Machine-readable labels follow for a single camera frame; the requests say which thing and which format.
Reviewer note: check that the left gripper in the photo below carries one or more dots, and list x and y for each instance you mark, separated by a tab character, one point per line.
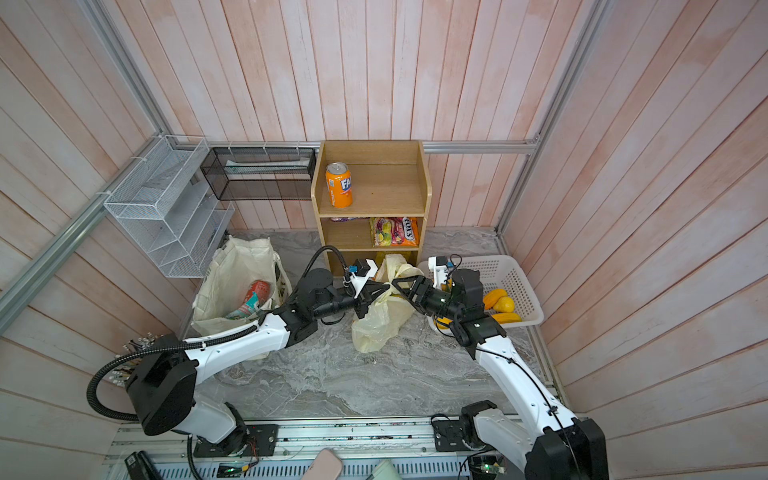
366	297

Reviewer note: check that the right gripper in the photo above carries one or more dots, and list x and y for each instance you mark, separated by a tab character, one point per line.
420	286

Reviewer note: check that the orange print plastic bag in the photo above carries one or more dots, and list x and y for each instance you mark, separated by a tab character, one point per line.
389	312

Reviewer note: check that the white plastic fruit basket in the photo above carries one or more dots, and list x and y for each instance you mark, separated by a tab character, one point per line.
496	271

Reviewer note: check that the red cola can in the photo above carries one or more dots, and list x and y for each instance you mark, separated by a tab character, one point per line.
258	293

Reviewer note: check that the cream canvas tote bag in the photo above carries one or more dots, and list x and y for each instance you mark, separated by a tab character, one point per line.
232	270

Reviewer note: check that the teal snack packet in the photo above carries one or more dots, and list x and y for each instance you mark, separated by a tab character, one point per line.
242	312

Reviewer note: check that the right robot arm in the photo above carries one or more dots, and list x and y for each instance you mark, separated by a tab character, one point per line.
548	441

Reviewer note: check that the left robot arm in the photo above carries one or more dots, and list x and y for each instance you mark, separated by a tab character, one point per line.
167	371

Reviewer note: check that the colourful candy packet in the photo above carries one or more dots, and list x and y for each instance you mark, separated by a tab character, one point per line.
386	231

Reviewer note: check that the orange mango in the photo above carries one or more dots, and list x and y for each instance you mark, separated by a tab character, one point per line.
493	297

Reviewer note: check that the orange snack packet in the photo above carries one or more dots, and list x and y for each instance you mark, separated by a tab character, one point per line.
405	232

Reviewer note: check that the yellow lemon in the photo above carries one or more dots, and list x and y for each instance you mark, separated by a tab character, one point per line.
505	305

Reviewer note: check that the yellow mango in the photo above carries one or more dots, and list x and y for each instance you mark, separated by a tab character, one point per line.
507	317

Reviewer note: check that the wooden two-tier shelf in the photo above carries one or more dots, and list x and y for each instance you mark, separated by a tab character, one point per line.
388	179

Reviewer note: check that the orange Fanta can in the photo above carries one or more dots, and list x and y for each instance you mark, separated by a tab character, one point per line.
338	180

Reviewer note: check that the black mesh basket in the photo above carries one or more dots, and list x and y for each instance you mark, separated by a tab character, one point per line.
260	173

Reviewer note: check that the pink phone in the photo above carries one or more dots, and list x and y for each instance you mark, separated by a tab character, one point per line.
325	466

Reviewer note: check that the red pencil cup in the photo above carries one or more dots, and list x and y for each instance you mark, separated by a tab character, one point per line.
120	374

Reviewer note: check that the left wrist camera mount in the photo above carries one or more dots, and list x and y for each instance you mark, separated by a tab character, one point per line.
359	273

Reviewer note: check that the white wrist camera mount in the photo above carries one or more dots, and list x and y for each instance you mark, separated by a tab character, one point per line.
439	266

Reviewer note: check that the white wire mesh rack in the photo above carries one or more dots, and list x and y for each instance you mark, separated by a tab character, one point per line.
169	209

